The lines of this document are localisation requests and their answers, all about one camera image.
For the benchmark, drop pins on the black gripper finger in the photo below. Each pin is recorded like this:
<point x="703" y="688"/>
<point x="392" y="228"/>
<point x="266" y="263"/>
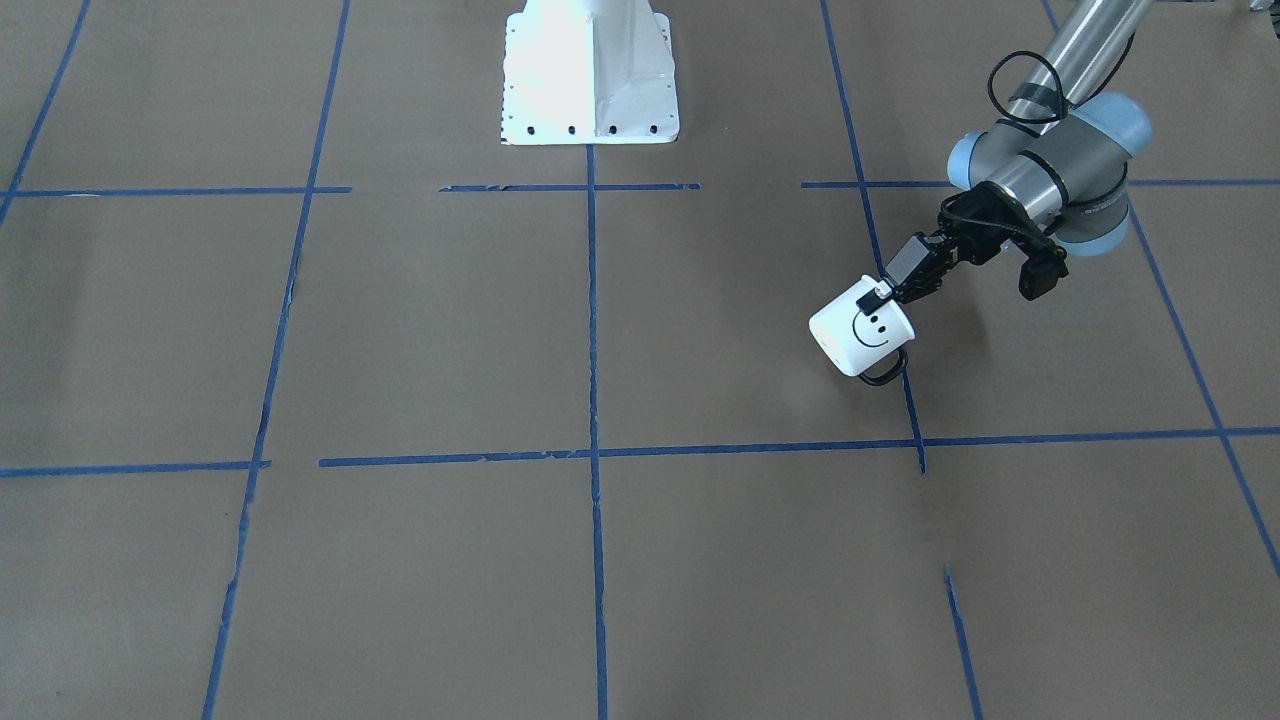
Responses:
<point x="882" y="292"/>
<point x="924" y="257"/>

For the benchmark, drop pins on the white smiley mug black handle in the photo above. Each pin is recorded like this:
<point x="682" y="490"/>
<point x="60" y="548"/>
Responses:
<point x="864" y="332"/>

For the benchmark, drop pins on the white pedestal column base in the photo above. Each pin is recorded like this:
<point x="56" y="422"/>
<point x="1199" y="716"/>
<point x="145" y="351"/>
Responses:
<point x="588" y="73"/>

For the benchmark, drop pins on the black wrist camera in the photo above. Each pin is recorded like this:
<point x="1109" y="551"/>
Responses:
<point x="1041" y="272"/>

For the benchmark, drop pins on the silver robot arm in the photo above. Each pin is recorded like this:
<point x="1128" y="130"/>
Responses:
<point x="1049" y="177"/>

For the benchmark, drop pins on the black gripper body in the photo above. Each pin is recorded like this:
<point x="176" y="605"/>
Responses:
<point x="968" y="234"/>

